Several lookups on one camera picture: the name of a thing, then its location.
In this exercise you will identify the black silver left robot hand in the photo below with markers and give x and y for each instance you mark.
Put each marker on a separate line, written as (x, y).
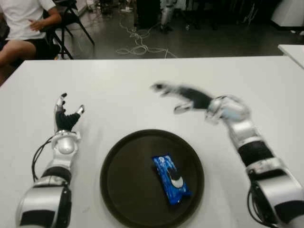
(62, 120)

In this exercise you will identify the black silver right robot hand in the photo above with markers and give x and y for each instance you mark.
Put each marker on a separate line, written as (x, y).
(197, 97)

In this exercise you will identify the blue Oreo cookie packet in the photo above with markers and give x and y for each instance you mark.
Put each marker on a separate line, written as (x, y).
(172, 179)

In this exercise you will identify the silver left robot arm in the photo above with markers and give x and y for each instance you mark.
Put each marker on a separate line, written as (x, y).
(40, 202)

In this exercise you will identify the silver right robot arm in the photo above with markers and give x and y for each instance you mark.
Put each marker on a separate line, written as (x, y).
(261, 154)

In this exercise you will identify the silver humanoid robot leg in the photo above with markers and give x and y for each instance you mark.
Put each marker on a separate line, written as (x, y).
(165, 14)

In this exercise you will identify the round dark brown tray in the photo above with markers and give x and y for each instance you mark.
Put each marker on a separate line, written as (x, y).
(152, 180)

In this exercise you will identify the black cabinet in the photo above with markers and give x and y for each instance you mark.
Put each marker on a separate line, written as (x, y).
(147, 14)

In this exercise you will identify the black folding chair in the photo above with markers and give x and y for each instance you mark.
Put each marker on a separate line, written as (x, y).
(71, 19)

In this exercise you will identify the white side table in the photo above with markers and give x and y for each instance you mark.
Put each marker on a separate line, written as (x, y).
(294, 51)

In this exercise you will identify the seated person in white shirt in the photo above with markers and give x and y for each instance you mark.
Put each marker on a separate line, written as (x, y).
(21, 19)

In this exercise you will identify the white paper scraps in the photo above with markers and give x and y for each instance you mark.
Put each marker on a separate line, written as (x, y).
(297, 32)

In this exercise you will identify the white machine base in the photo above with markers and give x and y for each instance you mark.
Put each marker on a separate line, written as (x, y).
(289, 12)

